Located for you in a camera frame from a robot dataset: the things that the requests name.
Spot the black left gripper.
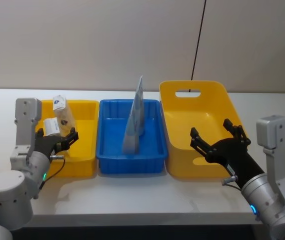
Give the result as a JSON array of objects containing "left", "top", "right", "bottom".
[{"left": 28, "top": 127, "right": 80, "bottom": 161}]

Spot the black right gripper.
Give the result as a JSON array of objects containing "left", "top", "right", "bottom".
[{"left": 189, "top": 118, "right": 268, "bottom": 188}]

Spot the small white packet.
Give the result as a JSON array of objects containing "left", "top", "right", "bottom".
[{"left": 43, "top": 118, "right": 62, "bottom": 137}]

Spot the clear packet with white label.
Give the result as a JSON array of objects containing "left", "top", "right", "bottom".
[{"left": 52, "top": 94, "right": 77, "bottom": 151}]

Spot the small yellow plastic bin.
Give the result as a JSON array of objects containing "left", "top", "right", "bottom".
[{"left": 35, "top": 99, "right": 100, "bottom": 179}]

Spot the blue plastic bin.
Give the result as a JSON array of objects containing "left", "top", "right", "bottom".
[{"left": 96, "top": 98, "right": 169, "bottom": 175}]

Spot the blue and white pouch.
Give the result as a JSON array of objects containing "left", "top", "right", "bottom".
[{"left": 122, "top": 75, "right": 146, "bottom": 155}]

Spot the left gripper cable with plug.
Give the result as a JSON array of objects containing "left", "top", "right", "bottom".
[{"left": 40, "top": 154, "right": 67, "bottom": 191}]

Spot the gripper cable with plug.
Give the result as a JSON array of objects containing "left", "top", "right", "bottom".
[
  {"left": 221, "top": 175, "right": 244, "bottom": 191},
  {"left": 40, "top": 154, "right": 67, "bottom": 191}
]

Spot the large yellow basket with handle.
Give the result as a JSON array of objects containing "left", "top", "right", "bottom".
[{"left": 158, "top": 79, "right": 245, "bottom": 179}]

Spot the right gripper cable with plug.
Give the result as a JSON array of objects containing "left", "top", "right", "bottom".
[{"left": 221, "top": 175, "right": 244, "bottom": 191}]

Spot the thin black hanging cable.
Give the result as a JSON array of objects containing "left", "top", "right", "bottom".
[{"left": 188, "top": 0, "right": 207, "bottom": 92}]

